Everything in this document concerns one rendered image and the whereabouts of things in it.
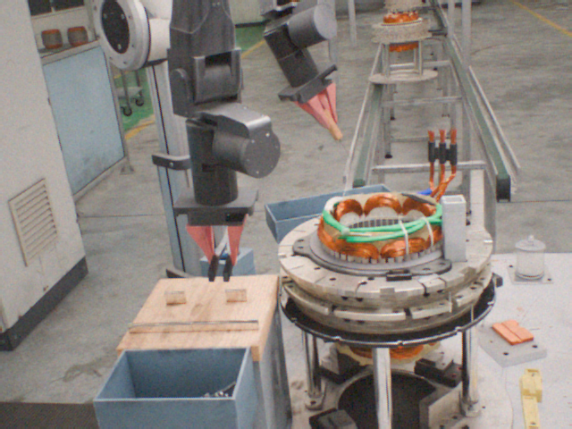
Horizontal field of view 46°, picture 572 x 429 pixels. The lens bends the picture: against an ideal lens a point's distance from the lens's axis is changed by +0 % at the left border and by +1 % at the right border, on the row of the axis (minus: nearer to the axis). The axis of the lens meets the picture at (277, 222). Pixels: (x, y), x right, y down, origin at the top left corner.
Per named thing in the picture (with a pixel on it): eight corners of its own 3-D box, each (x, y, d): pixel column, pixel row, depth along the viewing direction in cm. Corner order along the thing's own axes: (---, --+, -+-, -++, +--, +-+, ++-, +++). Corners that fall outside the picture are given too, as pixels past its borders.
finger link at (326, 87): (353, 116, 121) (329, 71, 117) (323, 139, 119) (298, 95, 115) (335, 114, 127) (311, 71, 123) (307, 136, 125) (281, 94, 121)
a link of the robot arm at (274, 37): (270, 19, 118) (253, 34, 115) (298, 6, 113) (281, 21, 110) (290, 53, 121) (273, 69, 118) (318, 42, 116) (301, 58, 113)
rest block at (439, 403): (419, 429, 103) (418, 400, 101) (442, 412, 106) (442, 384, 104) (442, 442, 100) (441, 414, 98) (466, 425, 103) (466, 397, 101)
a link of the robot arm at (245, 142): (224, 54, 83) (167, 67, 78) (289, 66, 76) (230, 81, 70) (231, 147, 88) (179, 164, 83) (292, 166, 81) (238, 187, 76)
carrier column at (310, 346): (323, 401, 115) (312, 294, 107) (308, 402, 115) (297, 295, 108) (323, 392, 117) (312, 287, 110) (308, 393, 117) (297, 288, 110)
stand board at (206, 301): (261, 361, 85) (258, 345, 84) (119, 365, 88) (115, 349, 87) (280, 288, 104) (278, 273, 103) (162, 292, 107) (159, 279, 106)
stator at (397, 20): (393, 46, 395) (392, 11, 388) (428, 46, 382) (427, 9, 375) (374, 53, 379) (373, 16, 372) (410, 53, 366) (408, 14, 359)
